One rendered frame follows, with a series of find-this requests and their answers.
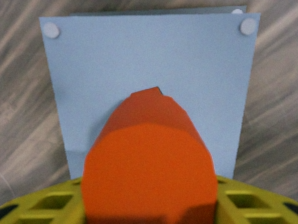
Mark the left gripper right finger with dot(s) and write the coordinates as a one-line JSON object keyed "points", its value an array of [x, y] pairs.
{"points": [[240, 203]]}

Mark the light blue flat plate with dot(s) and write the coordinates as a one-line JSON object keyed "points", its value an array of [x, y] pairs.
{"points": [[202, 61]]}

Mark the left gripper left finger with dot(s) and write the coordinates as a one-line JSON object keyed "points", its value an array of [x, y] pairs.
{"points": [[58, 204]]}

